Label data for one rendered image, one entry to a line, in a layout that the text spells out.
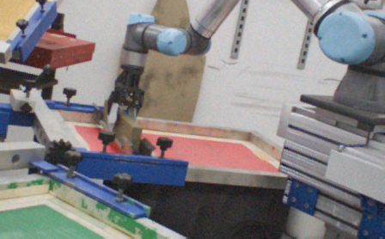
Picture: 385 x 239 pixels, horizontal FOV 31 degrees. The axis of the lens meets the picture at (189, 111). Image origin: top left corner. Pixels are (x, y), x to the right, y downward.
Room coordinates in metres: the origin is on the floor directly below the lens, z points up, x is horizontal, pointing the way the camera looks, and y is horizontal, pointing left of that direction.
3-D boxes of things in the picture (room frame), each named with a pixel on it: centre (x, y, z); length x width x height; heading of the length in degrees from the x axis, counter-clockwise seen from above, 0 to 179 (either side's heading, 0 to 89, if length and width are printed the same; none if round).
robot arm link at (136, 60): (2.05, 0.19, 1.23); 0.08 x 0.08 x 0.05
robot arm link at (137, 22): (2.05, 0.19, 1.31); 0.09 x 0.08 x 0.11; 53
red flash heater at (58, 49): (3.16, 0.78, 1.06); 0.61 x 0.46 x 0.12; 172
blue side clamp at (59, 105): (2.31, 0.33, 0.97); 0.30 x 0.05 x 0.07; 112
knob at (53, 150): (1.65, 0.29, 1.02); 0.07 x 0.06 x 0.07; 112
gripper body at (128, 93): (2.04, 0.19, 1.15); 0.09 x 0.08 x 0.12; 22
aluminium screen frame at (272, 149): (2.14, 0.00, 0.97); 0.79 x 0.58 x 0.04; 112
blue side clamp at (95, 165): (1.80, 0.12, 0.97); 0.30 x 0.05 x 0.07; 112
